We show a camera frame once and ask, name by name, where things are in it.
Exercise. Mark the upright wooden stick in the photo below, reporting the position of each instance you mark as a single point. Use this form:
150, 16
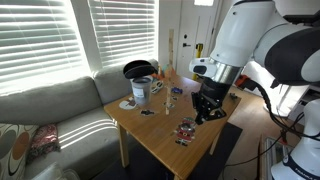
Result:
169, 70

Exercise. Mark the wooden table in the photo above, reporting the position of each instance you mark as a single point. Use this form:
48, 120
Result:
156, 132

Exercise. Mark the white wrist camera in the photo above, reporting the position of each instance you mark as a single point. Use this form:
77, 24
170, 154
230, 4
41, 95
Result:
203, 66

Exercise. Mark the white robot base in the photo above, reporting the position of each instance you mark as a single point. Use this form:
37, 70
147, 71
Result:
303, 162

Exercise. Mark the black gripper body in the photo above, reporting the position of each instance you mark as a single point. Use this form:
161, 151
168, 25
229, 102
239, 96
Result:
208, 100

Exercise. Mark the white front door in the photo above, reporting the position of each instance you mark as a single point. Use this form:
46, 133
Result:
197, 25

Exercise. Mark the dark blue floor rug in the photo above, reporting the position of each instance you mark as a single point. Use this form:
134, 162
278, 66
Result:
201, 166

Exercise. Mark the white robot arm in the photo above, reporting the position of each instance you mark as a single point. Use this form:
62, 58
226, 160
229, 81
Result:
254, 30

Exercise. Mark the small blue toy car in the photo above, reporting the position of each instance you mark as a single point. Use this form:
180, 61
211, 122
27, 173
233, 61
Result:
176, 90

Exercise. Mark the round paper coaster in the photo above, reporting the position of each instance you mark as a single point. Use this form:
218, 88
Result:
127, 104

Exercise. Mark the black round lid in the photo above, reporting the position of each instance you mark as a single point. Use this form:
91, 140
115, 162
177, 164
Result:
138, 68

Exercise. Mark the patterned circle cushion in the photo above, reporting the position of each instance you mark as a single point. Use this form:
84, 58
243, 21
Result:
15, 141

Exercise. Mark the grey fabric sofa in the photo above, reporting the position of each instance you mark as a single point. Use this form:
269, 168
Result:
87, 135

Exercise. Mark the red patterned cloth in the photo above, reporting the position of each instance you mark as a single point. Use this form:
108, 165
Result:
44, 141

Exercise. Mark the grey plastic container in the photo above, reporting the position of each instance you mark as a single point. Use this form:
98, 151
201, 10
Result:
141, 88

